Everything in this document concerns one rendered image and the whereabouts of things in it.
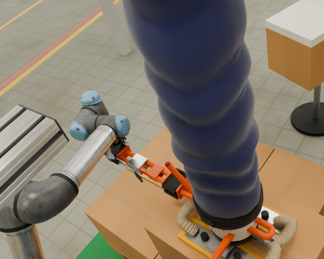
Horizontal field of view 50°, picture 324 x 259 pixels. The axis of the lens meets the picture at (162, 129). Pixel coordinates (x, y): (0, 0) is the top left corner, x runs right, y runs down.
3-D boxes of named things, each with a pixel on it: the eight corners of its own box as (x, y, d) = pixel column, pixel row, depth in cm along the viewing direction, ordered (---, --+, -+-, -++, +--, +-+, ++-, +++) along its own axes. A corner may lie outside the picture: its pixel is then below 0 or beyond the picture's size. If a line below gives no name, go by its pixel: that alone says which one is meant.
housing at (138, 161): (151, 164, 151) (148, 158, 148) (141, 176, 148) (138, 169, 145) (140, 159, 156) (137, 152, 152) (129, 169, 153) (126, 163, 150)
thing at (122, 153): (132, 152, 159) (128, 145, 156) (121, 163, 156) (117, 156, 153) (120, 146, 164) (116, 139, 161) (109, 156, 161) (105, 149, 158)
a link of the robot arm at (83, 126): (89, 129, 121) (102, 107, 128) (63, 127, 125) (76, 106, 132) (97, 143, 126) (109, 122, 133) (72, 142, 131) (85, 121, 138)
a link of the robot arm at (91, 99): (74, 103, 131) (84, 88, 136) (86, 123, 139) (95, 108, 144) (92, 103, 128) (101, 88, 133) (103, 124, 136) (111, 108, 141)
